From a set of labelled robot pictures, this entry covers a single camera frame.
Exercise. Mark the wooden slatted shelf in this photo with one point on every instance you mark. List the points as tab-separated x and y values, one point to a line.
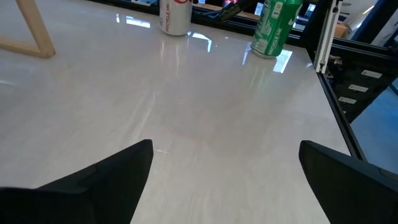
37	34

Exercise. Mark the brown cardboard box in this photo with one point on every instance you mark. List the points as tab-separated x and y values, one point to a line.
341	30

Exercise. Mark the silver aluminium post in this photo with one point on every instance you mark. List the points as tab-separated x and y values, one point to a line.
326	37

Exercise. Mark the black box with white labels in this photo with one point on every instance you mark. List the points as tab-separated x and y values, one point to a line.
367	90

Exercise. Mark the green Sprite can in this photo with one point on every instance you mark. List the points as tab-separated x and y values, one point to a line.
273	28

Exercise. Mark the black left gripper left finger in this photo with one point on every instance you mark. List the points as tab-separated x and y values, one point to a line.
93	199

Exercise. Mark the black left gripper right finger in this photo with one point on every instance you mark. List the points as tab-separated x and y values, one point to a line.
357	199

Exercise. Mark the silver Diet Coke can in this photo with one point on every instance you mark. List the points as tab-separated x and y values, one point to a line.
175	18

